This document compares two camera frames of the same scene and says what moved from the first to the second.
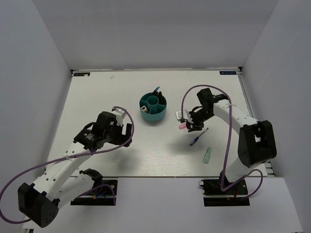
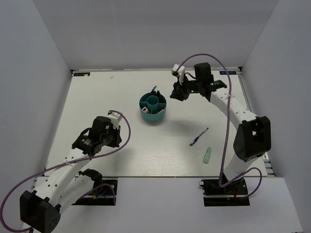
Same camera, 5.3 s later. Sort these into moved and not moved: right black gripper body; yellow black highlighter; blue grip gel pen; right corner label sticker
Moved: right black gripper body
Not moved: right corner label sticker; yellow black highlighter; blue grip gel pen
